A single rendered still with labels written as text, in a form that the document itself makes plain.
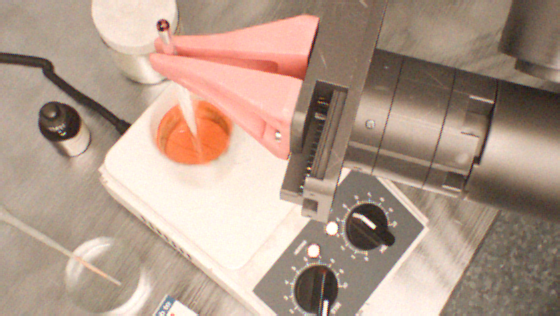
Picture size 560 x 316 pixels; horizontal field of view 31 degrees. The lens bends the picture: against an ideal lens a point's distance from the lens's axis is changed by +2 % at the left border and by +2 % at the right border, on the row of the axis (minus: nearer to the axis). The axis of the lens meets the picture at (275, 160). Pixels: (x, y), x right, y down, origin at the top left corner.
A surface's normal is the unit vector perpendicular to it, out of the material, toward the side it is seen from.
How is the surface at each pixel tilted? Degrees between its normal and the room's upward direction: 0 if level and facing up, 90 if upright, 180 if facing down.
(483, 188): 62
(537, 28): 45
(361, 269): 30
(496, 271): 0
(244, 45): 22
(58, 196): 0
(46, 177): 0
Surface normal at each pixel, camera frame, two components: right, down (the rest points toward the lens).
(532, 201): -0.25, 0.70
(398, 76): 0.08, -0.55
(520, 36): -0.87, -0.10
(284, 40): -0.36, -0.34
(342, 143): 0.00, -0.26
